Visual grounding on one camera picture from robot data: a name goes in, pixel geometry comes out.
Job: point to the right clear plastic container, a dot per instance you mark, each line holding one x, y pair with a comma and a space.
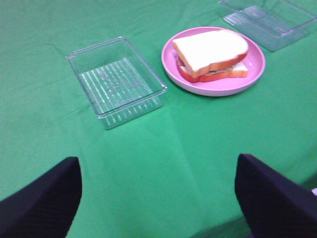
274, 24

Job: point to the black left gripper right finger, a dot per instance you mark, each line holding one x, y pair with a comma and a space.
273, 205

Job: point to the green tablecloth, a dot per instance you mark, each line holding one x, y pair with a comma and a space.
169, 173

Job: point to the clear plastic container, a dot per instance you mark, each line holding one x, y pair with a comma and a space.
274, 24
119, 84

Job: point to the toy bread slice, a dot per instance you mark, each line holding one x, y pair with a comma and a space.
210, 51
239, 71

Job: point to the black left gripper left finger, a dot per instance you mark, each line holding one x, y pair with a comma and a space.
46, 207

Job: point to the pink round plate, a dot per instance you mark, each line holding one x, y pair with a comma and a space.
254, 61

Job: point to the left clear plastic container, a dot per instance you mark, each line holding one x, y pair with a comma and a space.
119, 84

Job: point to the toy lettuce leaf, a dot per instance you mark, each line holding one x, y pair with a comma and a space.
220, 71

